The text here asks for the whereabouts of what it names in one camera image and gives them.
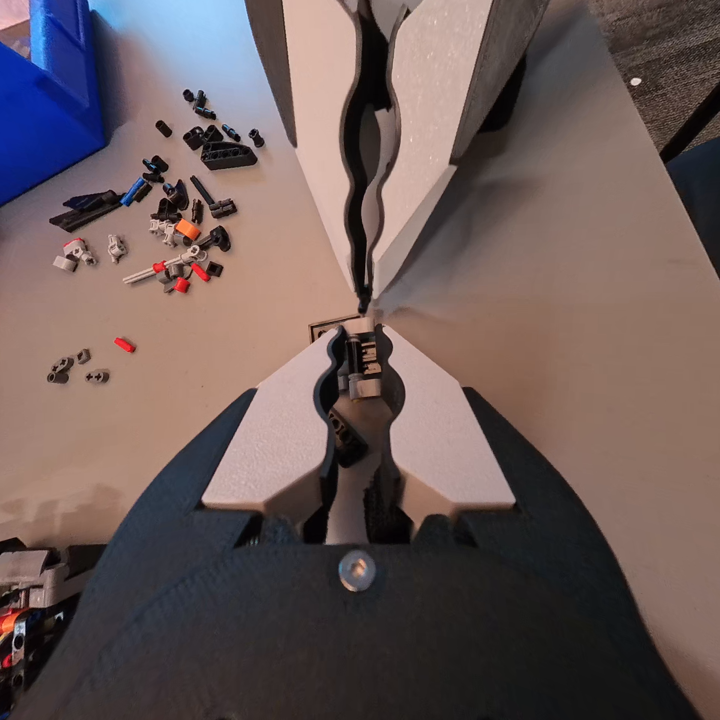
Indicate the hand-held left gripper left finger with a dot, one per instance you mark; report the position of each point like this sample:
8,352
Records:
270,450

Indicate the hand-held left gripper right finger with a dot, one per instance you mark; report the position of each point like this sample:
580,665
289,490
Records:
450,450

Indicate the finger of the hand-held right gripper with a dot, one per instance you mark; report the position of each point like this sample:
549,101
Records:
320,84
439,84

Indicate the light grey lego connector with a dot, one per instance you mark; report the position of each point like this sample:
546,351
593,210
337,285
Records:
365,387

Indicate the black triangular lego beam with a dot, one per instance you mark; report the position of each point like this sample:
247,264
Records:
228,154

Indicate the yellow axle lego assembly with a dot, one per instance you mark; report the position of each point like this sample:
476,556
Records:
357,354

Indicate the black lego pin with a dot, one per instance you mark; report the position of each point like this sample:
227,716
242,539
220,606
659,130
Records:
364,301

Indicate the pile of lego pieces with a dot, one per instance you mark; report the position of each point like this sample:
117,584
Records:
188,228

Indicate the black curved lego beam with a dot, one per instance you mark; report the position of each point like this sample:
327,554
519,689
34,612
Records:
346,436

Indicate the black flat lego plate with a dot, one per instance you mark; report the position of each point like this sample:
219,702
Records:
323,332

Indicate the red lego pin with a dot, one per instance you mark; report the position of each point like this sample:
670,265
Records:
124,345

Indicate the dark grey double lego connector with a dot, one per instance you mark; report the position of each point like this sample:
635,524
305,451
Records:
60,370

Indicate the partly built lego car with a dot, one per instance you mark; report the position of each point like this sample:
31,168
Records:
28,590

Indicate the black mesh chair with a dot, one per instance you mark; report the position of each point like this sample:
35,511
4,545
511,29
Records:
692,118

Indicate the blue plastic bin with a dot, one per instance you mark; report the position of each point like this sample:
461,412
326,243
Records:
45,112

